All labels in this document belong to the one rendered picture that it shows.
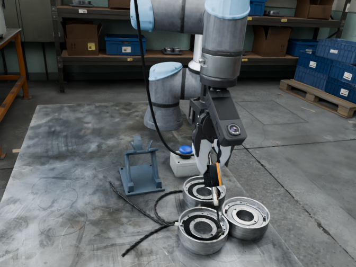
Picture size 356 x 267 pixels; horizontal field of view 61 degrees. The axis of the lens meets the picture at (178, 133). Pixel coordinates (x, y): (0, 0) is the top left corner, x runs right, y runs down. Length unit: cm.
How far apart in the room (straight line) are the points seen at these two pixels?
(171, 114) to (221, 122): 59
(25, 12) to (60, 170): 354
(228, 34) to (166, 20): 15
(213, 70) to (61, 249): 45
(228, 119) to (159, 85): 56
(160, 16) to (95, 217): 46
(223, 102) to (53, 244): 44
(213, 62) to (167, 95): 55
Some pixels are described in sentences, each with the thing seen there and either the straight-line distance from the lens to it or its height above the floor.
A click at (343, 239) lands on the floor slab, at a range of 214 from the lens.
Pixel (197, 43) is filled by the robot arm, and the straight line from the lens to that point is 105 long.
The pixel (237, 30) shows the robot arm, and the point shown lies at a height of 122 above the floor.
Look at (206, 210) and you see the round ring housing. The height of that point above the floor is 84.
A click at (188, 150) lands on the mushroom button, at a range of 84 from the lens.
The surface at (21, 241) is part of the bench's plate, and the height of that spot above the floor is 80.
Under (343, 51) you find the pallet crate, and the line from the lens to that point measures 441.
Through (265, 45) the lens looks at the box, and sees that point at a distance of 473.
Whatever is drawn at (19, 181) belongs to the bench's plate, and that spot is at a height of 80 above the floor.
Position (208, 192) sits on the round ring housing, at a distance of 78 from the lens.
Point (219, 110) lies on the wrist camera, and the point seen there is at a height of 108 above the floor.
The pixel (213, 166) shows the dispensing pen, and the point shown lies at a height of 95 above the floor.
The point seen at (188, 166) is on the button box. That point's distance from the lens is 84.
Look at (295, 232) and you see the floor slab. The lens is 204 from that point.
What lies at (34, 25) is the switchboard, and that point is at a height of 76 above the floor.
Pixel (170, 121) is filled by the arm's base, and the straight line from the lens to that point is 111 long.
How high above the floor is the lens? 128
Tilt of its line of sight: 26 degrees down
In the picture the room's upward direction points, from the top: 4 degrees clockwise
